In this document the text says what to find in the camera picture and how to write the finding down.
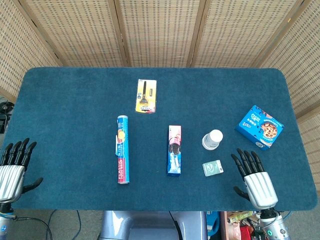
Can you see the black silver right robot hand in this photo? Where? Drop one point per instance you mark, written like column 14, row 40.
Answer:
column 260, row 187

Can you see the blue chocolate chip cookie box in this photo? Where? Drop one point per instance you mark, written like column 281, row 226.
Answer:
column 260, row 127

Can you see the blue plastic part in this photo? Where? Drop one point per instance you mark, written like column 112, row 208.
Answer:
column 212, row 222

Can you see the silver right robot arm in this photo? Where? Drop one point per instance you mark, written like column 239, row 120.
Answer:
column 275, row 225

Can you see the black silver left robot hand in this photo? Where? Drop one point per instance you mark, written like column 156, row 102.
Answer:
column 11, row 175

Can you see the plastic food wrap roll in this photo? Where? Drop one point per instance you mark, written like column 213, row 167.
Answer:
column 123, row 150

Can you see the cardboard box of snacks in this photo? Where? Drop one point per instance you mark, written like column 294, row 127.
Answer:
column 237, row 225

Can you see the blue table mat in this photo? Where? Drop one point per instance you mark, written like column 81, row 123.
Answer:
column 75, row 112

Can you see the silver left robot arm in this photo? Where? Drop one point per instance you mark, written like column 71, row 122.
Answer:
column 3, row 225

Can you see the woven bamboo folding screen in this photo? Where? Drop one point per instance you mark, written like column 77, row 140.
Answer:
column 160, row 32

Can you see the blue Oreo cookie box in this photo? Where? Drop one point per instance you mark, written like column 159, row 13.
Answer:
column 174, row 150

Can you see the green tissue pack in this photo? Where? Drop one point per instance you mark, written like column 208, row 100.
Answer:
column 212, row 168

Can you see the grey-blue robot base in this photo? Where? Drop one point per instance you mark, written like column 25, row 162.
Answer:
column 150, row 225

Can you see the white paper cup stack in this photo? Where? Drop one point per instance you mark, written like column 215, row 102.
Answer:
column 212, row 140

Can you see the yellow razor blister pack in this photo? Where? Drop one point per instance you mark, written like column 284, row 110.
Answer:
column 141, row 87

